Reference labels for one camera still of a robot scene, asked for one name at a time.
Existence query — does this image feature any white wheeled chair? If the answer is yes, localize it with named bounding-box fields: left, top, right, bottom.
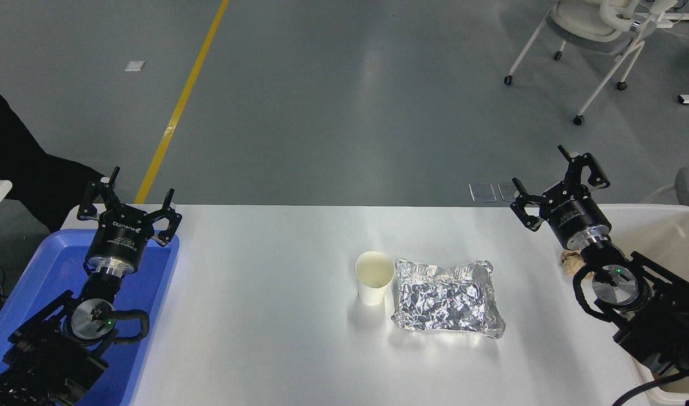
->
left=503, top=0, right=689, bottom=126

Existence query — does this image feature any blue plastic tray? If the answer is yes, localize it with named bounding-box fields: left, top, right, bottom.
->
left=0, top=228, right=180, bottom=406

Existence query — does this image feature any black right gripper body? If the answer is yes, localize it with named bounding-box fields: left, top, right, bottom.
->
left=539, top=188, right=610, bottom=246

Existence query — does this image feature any large pale plastic bin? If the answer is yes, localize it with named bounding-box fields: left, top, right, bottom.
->
left=595, top=203, right=689, bottom=406

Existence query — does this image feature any person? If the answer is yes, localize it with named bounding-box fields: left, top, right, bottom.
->
left=0, top=44, right=105, bottom=233

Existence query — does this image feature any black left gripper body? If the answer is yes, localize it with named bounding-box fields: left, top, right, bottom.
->
left=86, top=205, right=155, bottom=267

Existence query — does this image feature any crumpled silver foil tray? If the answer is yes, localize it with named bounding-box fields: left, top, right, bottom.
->
left=391, top=258, right=506, bottom=339

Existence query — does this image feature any crumpled tan paper ball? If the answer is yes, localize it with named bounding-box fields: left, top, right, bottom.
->
left=560, top=251, right=585, bottom=277

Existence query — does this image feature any white paper cup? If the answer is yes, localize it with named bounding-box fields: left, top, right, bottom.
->
left=355, top=251, right=395, bottom=307

